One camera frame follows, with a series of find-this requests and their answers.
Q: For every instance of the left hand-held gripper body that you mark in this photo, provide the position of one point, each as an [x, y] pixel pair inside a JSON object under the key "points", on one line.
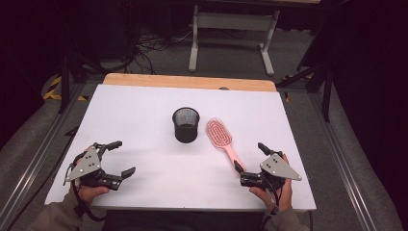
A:
{"points": [[87, 164]]}

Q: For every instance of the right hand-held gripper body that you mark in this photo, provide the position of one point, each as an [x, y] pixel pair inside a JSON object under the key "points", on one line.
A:
{"points": [[276, 168]]}

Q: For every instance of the pink hairbrush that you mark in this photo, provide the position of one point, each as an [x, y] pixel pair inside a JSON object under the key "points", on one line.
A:
{"points": [[221, 137]]}

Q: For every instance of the person's left hand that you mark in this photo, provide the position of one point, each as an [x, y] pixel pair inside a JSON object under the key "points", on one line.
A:
{"points": [[91, 192]]}

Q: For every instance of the person's right hand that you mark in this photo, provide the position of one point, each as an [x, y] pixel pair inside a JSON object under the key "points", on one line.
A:
{"points": [[283, 196]]}

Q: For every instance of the white table cover sheet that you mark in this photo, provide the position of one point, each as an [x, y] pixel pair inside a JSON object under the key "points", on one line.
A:
{"points": [[166, 179]]}

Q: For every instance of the black mesh pen cup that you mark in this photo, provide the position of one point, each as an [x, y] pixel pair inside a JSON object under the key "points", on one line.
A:
{"points": [[185, 125]]}

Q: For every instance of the yellow black hazard tape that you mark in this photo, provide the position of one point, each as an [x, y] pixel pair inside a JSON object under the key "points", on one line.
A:
{"points": [[53, 90]]}

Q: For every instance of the black metal stand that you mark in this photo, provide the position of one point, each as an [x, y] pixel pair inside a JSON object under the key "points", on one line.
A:
{"points": [[320, 77], [67, 76]]}

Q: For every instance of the grey metal floor rail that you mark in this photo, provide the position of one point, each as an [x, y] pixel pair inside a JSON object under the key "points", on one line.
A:
{"points": [[343, 160], [35, 160]]}

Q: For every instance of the white metal table frame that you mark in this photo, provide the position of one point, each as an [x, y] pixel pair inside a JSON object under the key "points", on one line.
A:
{"points": [[231, 27]]}

